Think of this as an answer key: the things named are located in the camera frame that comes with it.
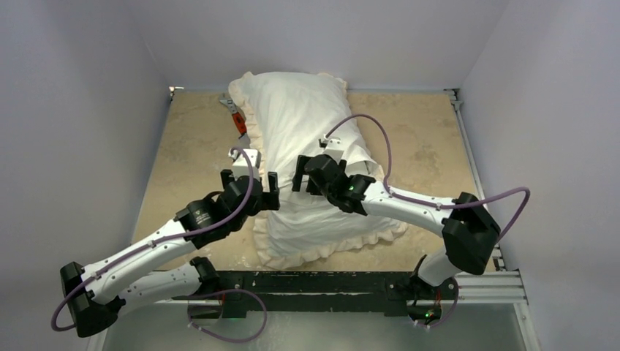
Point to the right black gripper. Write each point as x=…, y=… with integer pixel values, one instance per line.
x=316, y=171

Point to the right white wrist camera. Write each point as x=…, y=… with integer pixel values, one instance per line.
x=333, y=147

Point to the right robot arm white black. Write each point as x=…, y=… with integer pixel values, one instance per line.
x=468, y=231

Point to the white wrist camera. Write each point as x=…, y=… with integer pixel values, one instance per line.
x=333, y=147
x=245, y=162

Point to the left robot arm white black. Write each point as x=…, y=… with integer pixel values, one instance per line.
x=96, y=295

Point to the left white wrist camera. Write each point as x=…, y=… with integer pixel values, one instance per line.
x=245, y=162

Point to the clear plastic screw box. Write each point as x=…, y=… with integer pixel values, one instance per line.
x=244, y=141

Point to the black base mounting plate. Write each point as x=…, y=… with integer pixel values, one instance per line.
x=392, y=294

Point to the red handled adjustable wrench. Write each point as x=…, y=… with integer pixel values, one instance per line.
x=236, y=115

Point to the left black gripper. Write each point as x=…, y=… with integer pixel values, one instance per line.
x=268, y=199

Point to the aluminium frame rail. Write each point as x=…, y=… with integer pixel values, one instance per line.
x=499, y=285

